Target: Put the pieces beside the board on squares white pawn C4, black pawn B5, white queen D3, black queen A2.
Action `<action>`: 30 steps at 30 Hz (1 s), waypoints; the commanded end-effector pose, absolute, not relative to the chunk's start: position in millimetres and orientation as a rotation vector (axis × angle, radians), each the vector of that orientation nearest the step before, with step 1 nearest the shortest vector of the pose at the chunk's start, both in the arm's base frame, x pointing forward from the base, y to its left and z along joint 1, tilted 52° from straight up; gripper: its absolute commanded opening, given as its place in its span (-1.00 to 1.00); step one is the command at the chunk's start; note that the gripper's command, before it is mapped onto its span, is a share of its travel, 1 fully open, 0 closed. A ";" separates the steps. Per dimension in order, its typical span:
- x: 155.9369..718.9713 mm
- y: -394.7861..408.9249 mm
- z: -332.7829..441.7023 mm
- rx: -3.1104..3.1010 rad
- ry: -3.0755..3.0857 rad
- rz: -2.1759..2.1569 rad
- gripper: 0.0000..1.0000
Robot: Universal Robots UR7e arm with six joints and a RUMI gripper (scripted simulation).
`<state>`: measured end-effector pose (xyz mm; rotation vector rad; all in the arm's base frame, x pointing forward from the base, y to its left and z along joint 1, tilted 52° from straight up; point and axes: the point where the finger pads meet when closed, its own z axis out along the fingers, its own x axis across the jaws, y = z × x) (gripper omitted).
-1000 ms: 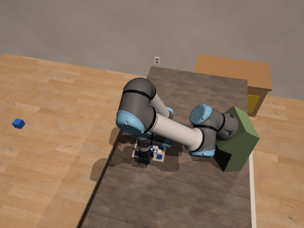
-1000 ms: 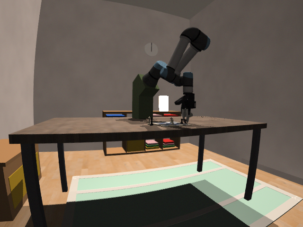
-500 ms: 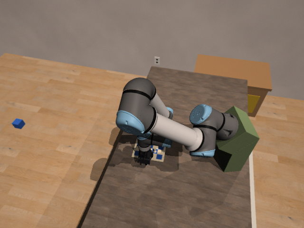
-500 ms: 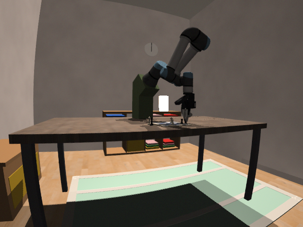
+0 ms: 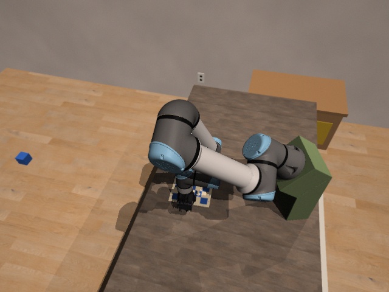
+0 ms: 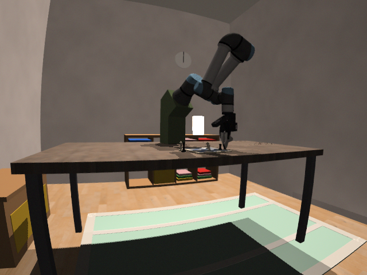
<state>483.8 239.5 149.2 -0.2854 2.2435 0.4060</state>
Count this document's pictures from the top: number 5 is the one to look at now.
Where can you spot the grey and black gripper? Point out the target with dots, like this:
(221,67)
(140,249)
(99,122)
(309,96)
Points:
(186,204)

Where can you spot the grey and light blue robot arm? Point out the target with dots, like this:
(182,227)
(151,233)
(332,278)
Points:
(187,149)

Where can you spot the blue and white chessboard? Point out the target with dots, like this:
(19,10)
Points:
(203,200)

